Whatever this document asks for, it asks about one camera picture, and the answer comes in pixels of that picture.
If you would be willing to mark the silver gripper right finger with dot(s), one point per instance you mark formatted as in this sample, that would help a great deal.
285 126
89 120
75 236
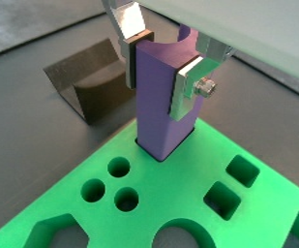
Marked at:
193 81

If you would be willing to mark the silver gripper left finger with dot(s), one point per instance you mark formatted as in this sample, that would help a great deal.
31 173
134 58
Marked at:
126 16

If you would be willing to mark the purple arch block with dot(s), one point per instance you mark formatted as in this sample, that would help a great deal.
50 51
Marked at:
158 63

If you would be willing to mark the black curved holder stand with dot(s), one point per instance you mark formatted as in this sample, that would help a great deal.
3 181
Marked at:
90 80

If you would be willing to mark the green shape sorter block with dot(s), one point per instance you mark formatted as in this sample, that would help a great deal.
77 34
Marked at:
211 189

